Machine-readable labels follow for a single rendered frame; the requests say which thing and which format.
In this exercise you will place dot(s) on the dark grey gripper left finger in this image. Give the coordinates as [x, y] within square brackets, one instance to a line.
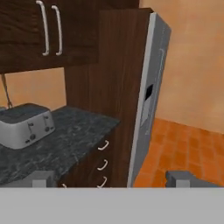
[40, 176]

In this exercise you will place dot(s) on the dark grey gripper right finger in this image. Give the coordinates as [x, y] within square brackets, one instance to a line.
[180, 176]

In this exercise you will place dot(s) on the dark wood drawer front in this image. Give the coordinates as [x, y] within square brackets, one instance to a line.
[74, 178]
[108, 137]
[110, 179]
[110, 160]

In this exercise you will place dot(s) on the silver four-slot toaster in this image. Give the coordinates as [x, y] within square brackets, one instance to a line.
[22, 128]

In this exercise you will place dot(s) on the grey steel fridge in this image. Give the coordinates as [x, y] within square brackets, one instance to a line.
[151, 96]

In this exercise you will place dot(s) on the hanging kitchen utensil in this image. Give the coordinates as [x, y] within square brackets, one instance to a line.
[6, 93]

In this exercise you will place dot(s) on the dark wood fridge side panel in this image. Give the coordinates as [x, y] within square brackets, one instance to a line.
[113, 73]

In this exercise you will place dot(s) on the dark wood cupboard door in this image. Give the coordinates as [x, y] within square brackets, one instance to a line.
[20, 32]
[77, 32]

